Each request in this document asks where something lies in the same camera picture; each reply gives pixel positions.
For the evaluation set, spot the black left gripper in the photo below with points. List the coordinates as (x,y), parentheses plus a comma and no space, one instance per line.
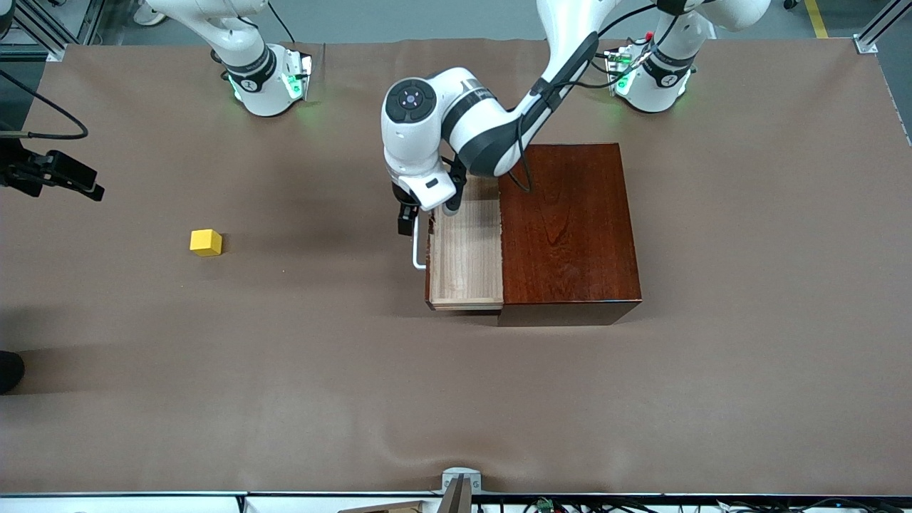
(407,214)

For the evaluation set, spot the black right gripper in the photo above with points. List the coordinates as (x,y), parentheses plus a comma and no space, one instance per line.
(27,173)

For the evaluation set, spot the wooden drawer with dark front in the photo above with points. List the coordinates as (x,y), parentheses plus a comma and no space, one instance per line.
(467,263)

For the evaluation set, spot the yellow block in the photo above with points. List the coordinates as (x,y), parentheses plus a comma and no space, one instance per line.
(206,244)

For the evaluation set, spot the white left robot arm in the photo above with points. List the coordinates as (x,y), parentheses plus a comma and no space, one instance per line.
(420,142)

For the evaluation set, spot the dark brown wooden cabinet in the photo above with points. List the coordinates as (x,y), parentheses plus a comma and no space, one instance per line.
(570,242)

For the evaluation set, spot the brown table cover sheet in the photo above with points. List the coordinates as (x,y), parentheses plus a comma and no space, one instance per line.
(285,356)

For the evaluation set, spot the black rounded object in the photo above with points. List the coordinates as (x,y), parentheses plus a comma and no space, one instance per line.
(8,370)

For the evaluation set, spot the white shoe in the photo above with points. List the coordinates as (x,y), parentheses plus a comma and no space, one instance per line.
(151,13)

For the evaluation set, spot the brown flat board piece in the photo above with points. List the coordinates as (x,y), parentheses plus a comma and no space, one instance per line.
(392,507)

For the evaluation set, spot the aluminium frame profile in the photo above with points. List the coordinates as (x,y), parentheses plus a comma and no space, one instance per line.
(43,28)
(880,28)

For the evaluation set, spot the grey metal bracket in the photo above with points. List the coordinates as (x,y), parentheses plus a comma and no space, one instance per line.
(461,476)

